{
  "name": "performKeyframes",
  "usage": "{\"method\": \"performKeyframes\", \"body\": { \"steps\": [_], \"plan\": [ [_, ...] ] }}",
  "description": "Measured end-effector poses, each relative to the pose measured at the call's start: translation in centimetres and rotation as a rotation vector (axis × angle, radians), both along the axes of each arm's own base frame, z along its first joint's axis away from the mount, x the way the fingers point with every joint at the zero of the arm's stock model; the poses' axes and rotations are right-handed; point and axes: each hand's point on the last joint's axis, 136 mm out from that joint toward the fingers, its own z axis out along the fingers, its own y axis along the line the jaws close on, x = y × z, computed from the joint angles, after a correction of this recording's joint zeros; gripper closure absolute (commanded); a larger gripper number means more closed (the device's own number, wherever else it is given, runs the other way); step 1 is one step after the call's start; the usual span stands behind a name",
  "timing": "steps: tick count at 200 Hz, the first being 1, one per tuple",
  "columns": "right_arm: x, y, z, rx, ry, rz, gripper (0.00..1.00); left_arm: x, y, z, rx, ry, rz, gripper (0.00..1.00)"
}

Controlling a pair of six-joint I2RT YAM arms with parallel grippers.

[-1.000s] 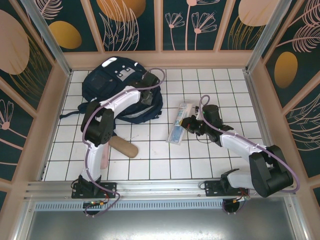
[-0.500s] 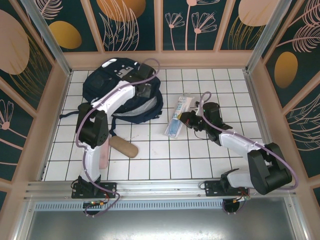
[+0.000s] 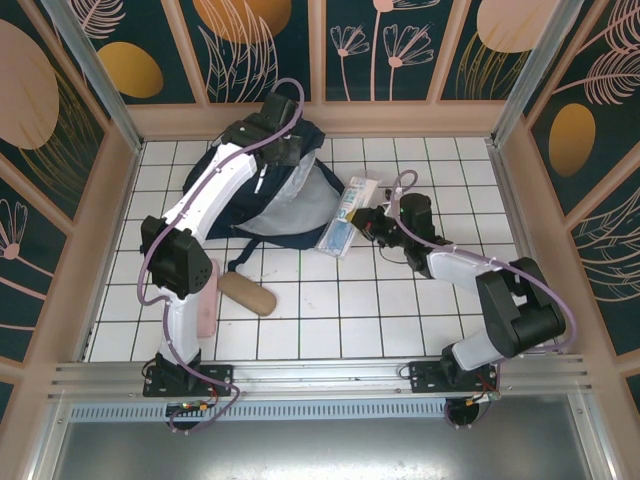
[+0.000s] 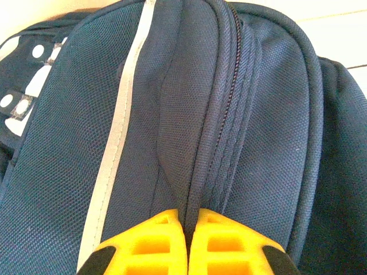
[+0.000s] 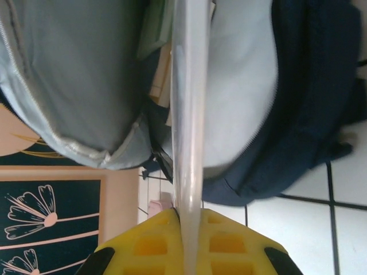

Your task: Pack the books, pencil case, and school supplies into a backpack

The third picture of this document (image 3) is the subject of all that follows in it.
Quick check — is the aluminium mounting rail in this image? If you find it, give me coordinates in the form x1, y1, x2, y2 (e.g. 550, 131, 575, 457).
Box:
47, 354, 594, 401

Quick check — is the clear plastic supplies bag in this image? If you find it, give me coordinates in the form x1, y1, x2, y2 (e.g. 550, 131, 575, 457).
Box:
314, 173, 382, 260

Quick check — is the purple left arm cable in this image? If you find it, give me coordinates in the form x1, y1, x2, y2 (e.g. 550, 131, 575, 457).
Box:
137, 77, 306, 437

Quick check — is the aluminium side rail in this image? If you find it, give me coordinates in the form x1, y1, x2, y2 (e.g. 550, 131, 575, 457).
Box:
73, 142, 146, 362
487, 142, 569, 354

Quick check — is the navy blue backpack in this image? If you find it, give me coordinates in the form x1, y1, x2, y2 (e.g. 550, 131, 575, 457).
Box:
180, 118, 362, 275

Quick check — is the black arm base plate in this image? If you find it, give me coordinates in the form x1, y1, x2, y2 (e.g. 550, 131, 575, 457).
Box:
408, 359, 501, 396
143, 363, 235, 399

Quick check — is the pink pouch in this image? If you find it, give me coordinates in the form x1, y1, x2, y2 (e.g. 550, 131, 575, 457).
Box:
195, 257, 221, 340

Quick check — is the aluminium frame post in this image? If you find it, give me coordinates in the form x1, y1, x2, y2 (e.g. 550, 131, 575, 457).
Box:
489, 0, 601, 149
39, 0, 146, 154

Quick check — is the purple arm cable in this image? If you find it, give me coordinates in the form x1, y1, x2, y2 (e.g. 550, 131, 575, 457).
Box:
137, 77, 306, 437
392, 169, 579, 431

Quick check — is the brown pencil case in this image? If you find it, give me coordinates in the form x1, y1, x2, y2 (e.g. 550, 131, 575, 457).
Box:
217, 271, 278, 317

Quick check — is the slotted grey cable duct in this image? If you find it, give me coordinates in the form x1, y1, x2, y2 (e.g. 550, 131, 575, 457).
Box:
67, 403, 576, 421

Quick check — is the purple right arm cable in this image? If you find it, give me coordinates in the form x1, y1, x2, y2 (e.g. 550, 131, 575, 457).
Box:
392, 169, 579, 431

